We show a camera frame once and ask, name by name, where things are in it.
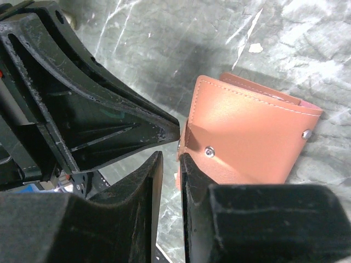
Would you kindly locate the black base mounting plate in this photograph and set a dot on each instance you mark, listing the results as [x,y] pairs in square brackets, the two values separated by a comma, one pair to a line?
[161,256]

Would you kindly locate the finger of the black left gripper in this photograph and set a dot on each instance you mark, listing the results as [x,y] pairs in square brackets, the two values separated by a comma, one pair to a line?
[61,31]

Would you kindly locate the brown leather card holder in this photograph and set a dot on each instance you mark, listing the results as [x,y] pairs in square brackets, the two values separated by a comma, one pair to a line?
[241,132]

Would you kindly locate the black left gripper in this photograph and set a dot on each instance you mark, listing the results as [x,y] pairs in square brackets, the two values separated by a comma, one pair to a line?
[55,119]

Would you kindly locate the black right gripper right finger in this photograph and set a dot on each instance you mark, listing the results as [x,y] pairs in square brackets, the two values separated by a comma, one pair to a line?
[260,223]

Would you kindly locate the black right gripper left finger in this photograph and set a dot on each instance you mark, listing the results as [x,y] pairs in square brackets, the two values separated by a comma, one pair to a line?
[118,224]

